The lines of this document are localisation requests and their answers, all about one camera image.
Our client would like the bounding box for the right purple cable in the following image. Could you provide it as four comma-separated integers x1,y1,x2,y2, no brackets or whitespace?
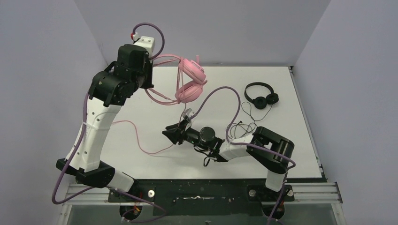
190,86,297,225

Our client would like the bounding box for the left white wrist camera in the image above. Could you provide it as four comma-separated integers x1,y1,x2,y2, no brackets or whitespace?
130,33,155,55

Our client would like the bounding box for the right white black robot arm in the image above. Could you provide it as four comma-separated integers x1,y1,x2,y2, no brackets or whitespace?
162,123,295,200

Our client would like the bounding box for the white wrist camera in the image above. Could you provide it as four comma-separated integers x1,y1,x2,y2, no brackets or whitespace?
182,108,195,122
130,33,155,55

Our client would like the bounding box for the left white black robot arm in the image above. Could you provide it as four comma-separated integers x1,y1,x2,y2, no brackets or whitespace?
56,44,153,200

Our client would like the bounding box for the black on-ear headphones with cable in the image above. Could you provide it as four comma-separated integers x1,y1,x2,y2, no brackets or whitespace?
228,82,280,139

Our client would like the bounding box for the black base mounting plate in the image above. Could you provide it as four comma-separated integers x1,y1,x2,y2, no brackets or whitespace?
77,173,327,218

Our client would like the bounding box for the pink over-ear headphones with cable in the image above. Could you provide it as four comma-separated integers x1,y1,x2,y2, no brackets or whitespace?
145,54,207,109

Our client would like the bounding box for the purple cable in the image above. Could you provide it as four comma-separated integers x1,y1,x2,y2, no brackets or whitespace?
51,22,170,224
190,86,297,225

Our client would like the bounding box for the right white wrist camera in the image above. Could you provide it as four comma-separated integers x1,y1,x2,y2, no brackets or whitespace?
182,108,195,122

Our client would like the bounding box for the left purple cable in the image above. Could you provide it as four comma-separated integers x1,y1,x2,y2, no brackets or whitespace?
51,22,170,224

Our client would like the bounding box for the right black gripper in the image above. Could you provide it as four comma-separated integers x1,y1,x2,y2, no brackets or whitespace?
163,119,210,150

